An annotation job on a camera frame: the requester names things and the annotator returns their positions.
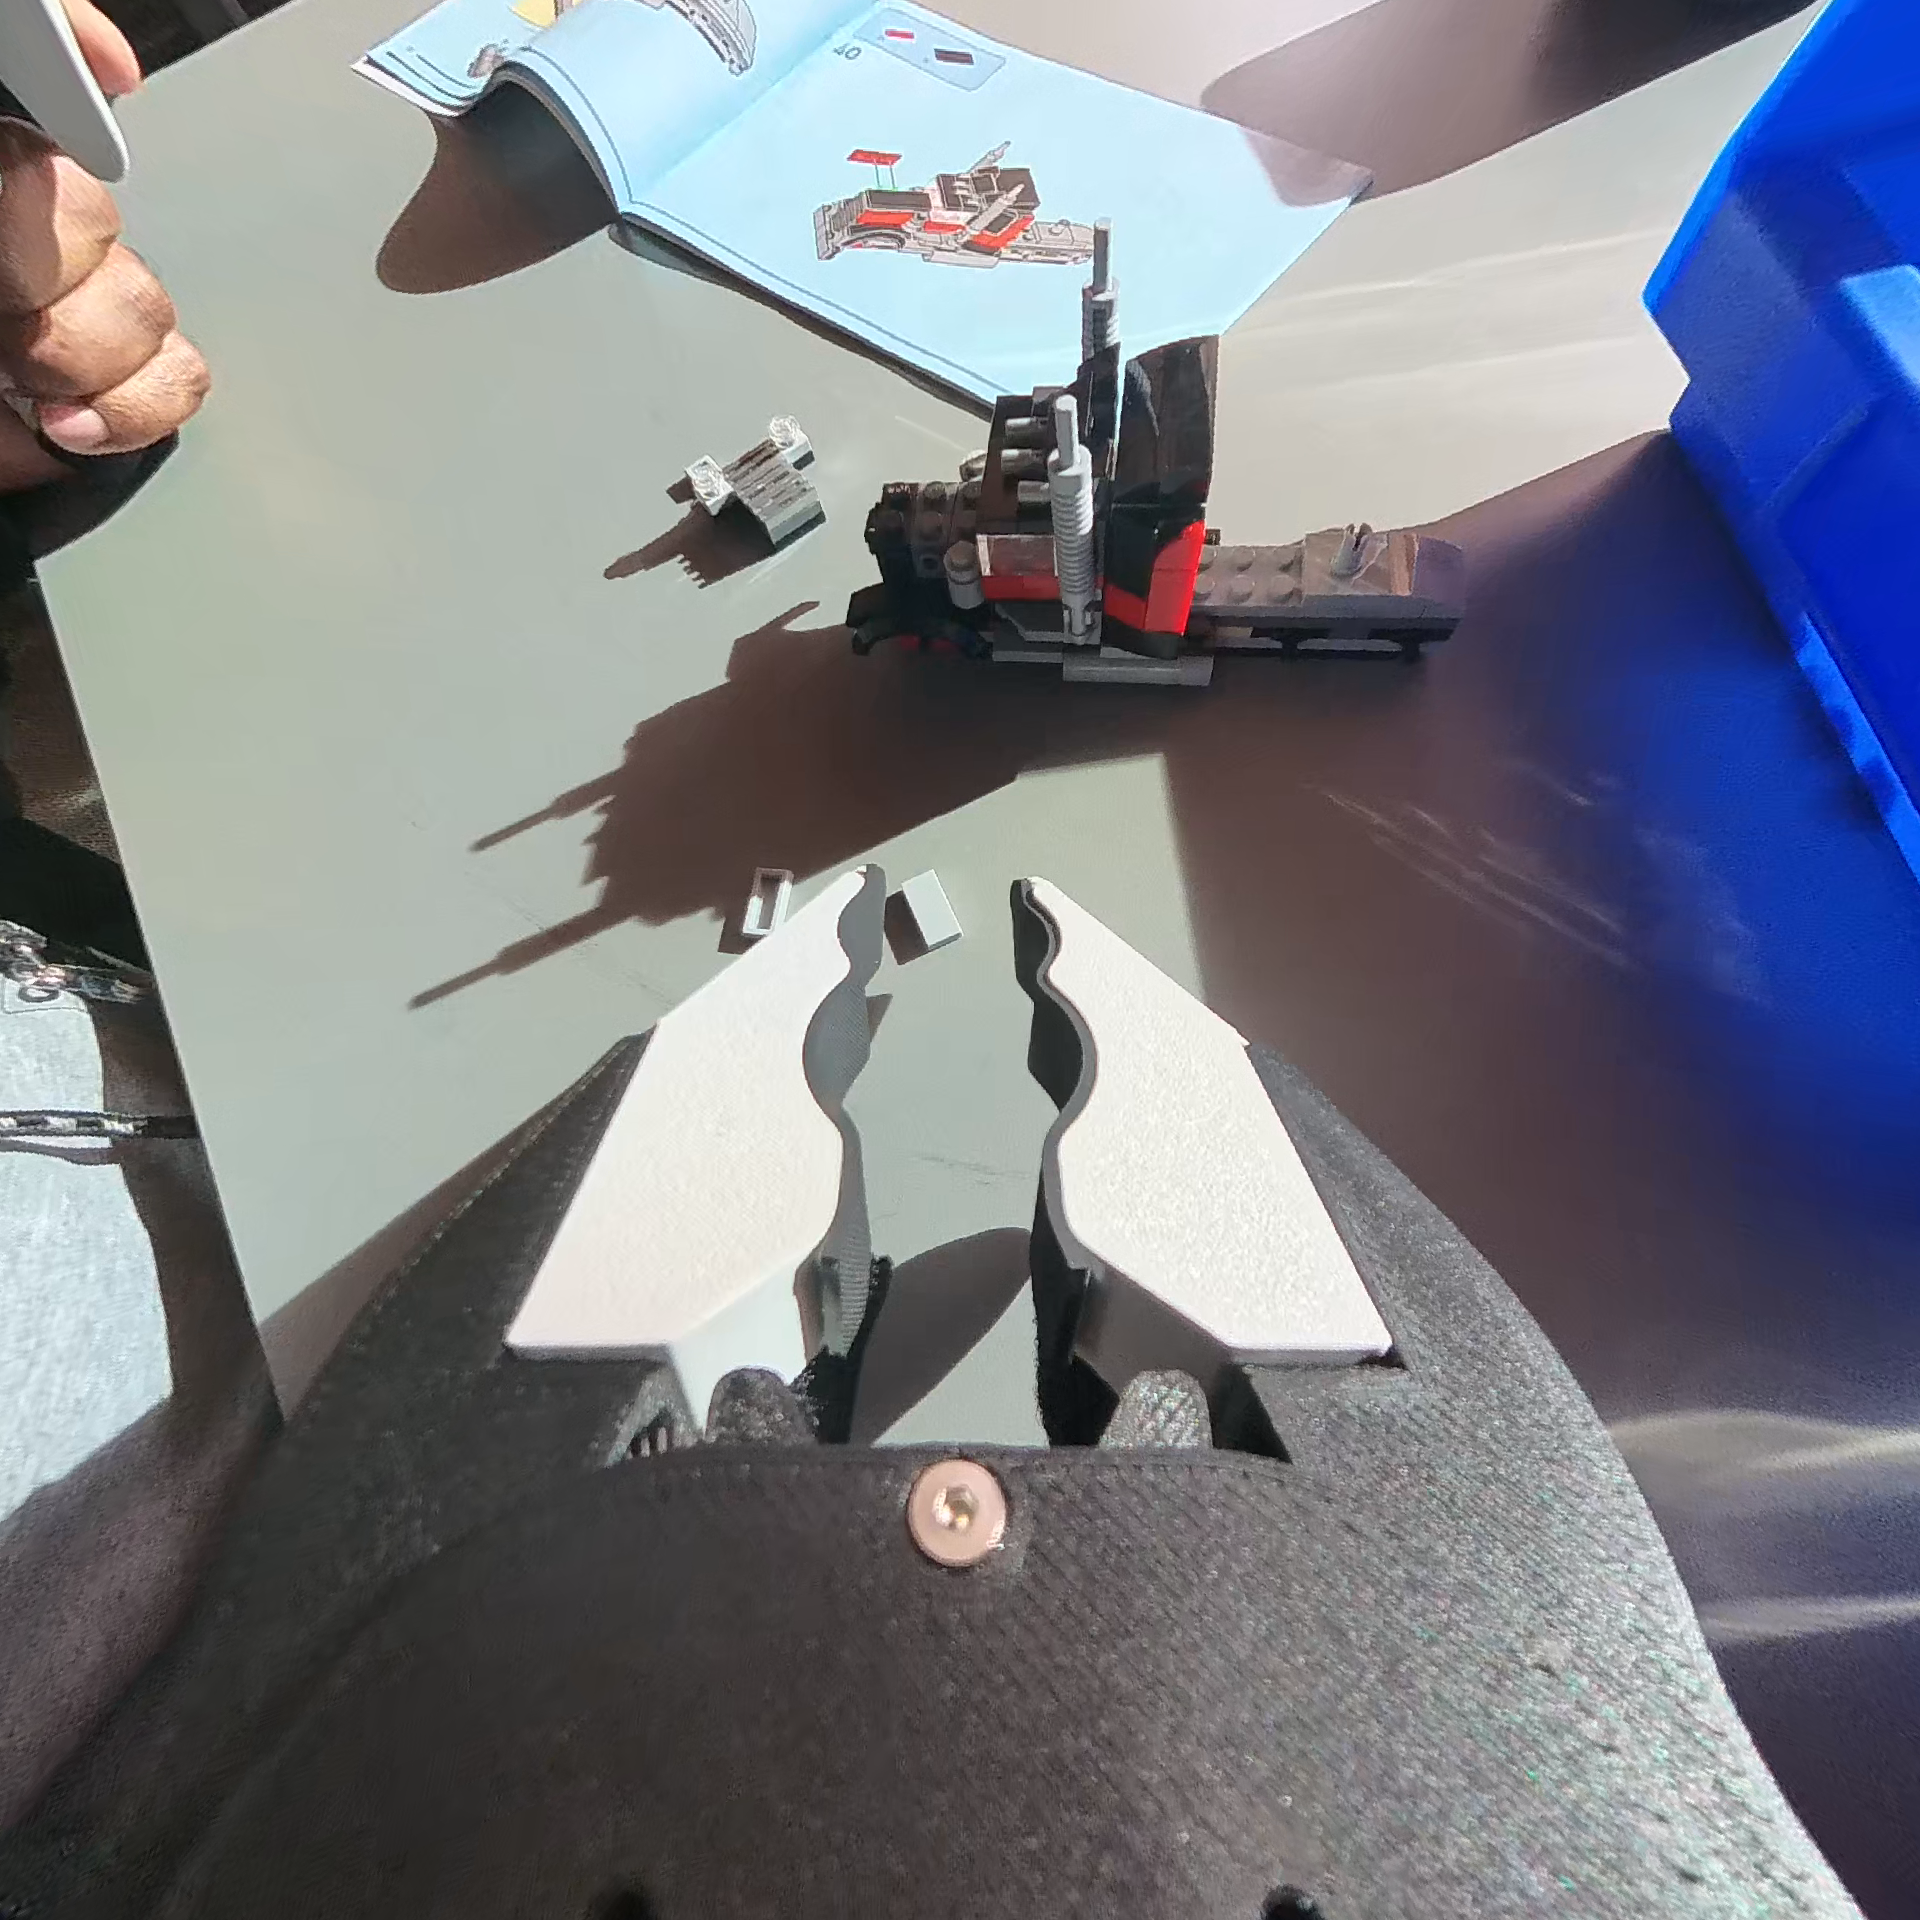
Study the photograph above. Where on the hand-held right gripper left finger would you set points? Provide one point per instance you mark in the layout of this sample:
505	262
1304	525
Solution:
704	1201

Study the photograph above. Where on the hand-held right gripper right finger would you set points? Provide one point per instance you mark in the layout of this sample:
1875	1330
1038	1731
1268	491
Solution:
1202	1201

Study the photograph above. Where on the small grey tile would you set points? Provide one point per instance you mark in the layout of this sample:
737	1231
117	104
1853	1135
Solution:
920	917
763	900

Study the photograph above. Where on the light blue instruction booklet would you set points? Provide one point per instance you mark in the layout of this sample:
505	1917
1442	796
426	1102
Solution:
718	120

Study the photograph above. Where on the black red toy brick truck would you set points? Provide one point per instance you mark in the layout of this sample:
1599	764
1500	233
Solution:
1144	513

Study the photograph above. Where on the grey black grille brick assembly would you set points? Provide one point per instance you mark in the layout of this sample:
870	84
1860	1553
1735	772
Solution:
760	487

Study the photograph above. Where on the blue plastic parts bin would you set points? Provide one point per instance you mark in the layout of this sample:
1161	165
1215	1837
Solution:
1801	378

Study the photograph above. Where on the grey desk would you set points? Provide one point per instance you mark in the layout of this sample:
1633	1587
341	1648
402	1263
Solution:
375	673

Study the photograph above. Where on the person's left hand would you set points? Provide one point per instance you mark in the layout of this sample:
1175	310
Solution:
93	333

